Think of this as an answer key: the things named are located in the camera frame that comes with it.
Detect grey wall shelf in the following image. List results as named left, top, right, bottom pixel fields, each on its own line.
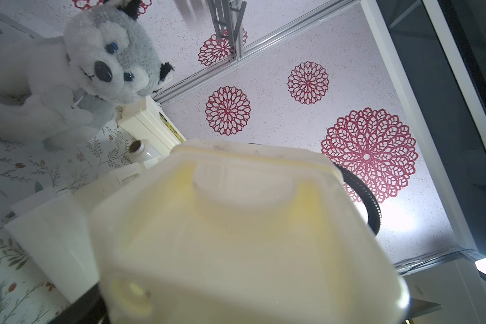
left=206, top=0, right=247, bottom=61

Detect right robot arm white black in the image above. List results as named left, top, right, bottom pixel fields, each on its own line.
left=336, top=164, right=382, bottom=236

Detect grey husky plush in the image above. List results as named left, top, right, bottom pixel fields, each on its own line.
left=0, top=1, right=173, bottom=151

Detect back right cream dispenser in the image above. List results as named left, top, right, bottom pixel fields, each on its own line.
left=117, top=96, right=186, bottom=156

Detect back right wrap roll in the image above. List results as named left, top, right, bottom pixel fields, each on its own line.
left=128, top=139, right=163, bottom=163

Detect cream wrap dispenser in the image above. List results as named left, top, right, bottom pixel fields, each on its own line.
left=5, top=163, right=148, bottom=303
left=89, top=140, right=410, bottom=323

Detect floral table mat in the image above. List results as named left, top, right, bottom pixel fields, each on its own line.
left=0, top=11, right=139, bottom=324

